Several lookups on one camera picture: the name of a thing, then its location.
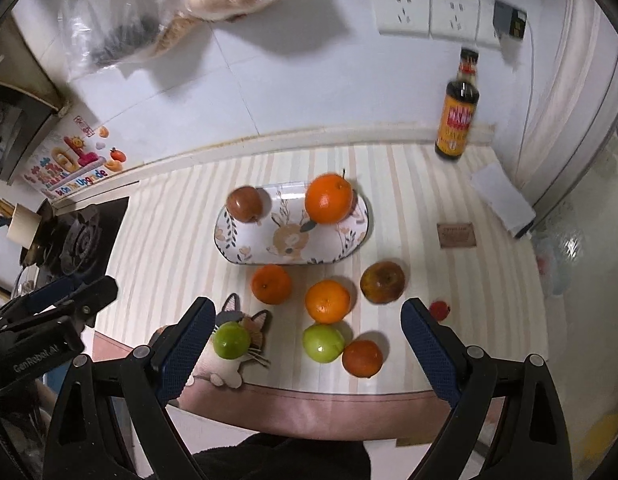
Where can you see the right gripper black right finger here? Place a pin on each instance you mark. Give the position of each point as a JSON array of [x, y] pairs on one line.
[[531, 439]]

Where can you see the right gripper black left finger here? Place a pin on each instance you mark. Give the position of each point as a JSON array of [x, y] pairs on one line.
[[85, 441]]

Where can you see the green apple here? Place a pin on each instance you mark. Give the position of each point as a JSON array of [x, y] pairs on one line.
[[231, 341], [323, 343]]

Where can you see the dark red-orange tangerine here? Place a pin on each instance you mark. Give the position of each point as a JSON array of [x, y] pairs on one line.
[[362, 358]]

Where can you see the brown-green apple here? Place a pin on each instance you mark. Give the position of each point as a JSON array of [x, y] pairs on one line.
[[383, 282]]

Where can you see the small orange tangerine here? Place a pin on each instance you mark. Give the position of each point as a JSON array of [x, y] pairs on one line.
[[271, 285]]

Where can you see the black gas stove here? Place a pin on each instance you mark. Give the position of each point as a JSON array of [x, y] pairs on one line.
[[75, 245]]

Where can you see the small red bottle cap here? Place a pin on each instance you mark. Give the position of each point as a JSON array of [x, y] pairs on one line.
[[439, 310]]

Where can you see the small brown card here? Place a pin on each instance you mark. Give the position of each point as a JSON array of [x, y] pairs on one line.
[[456, 235]]

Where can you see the brown apple on plate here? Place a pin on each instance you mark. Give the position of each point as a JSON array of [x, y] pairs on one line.
[[244, 204]]

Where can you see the floral ceramic oval plate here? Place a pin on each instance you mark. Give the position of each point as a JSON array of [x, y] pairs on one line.
[[285, 235]]

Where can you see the striped table cover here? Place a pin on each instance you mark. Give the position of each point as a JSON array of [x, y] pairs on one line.
[[165, 257]]

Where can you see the large orange on plate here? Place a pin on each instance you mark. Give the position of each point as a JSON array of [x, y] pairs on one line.
[[329, 199]]

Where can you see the clear plastic bag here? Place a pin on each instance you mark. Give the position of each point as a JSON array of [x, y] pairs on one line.
[[100, 34]]

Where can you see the soy sauce bottle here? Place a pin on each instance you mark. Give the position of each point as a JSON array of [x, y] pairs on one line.
[[459, 105]]

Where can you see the black power adapter plug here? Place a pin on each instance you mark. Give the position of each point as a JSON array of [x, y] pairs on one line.
[[508, 20]]

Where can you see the white wall socket middle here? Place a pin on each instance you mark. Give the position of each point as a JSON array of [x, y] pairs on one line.
[[454, 19]]

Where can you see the white wall socket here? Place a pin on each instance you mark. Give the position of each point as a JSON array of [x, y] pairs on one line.
[[402, 17], [454, 19]]

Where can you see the white wall socket left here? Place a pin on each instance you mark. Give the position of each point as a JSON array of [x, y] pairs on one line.
[[402, 17]]

